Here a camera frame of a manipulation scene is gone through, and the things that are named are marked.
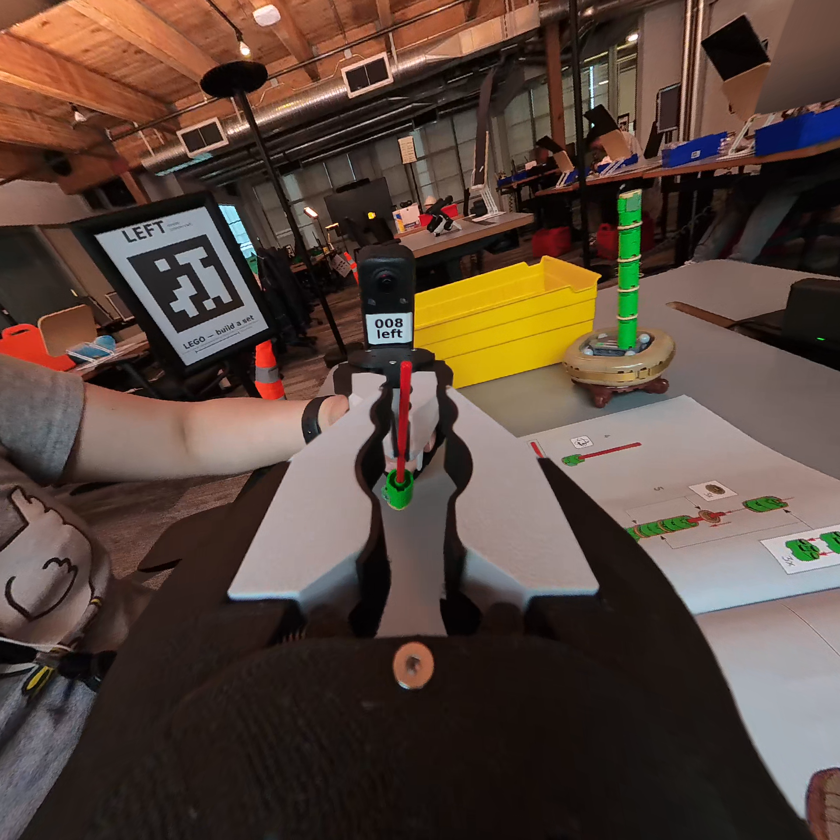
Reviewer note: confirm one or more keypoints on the grey background table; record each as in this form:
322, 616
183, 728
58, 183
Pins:
459, 233

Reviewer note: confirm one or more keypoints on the black monitor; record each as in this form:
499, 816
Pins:
358, 203

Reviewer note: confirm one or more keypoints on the grey desk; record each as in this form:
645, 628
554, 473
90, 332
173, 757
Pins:
735, 367

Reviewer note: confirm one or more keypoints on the person's left forearm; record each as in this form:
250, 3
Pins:
197, 426

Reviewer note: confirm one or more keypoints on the black pole stand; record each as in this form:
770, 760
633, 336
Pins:
275, 177
581, 131

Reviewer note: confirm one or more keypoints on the black white handheld tool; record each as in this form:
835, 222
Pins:
441, 220

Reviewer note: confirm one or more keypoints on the silver air duct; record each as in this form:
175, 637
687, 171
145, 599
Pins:
328, 98

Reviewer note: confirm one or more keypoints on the person's left hand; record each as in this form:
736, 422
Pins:
336, 410

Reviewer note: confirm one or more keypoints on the white instruction sheet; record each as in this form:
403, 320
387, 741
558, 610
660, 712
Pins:
656, 459

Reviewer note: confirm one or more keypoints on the green bamboo brick model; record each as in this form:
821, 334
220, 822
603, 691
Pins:
628, 282

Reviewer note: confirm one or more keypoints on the blue bin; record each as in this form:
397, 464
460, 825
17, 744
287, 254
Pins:
797, 128
695, 151

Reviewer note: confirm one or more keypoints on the black box device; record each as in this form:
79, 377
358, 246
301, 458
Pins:
814, 315

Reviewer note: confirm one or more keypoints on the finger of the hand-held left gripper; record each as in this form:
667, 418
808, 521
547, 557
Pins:
422, 420
392, 433

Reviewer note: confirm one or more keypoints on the large orange traffic cone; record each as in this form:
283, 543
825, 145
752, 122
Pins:
269, 374

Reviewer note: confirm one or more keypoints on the red toy axle rod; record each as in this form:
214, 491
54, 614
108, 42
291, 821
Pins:
403, 407

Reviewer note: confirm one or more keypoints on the white smoke detector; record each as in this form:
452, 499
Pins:
266, 14

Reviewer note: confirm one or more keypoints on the yellow plastic bin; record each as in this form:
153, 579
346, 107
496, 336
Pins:
499, 328

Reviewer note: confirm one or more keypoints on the wooden workbench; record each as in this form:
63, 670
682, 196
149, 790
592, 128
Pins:
689, 172

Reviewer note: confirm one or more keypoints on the framed marker sign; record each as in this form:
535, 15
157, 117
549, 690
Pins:
184, 282

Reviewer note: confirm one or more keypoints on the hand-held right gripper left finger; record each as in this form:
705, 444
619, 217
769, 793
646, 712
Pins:
308, 525

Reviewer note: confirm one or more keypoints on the blue white box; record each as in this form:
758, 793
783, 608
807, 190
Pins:
407, 216

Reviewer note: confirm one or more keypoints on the black wristband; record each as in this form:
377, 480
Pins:
313, 420

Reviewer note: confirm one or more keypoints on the red bag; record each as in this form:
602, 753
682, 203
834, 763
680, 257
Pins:
551, 243
607, 239

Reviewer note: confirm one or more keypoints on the wooden chair back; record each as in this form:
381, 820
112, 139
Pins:
65, 328

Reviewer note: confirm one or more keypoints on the white document stand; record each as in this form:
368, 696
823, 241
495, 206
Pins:
487, 184

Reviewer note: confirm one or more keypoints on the small orange traffic cone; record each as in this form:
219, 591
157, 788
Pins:
348, 266

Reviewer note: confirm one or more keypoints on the green round toy brick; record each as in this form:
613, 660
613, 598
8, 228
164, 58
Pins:
397, 491

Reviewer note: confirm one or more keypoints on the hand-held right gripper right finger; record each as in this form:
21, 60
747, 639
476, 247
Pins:
518, 525

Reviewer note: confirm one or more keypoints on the white ceiling vent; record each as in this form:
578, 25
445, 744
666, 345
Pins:
367, 73
202, 138

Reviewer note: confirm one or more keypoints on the grey trousers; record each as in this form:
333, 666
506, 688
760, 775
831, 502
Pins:
33, 754

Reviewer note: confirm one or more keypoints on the orange seat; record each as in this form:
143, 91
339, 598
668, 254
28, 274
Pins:
33, 348

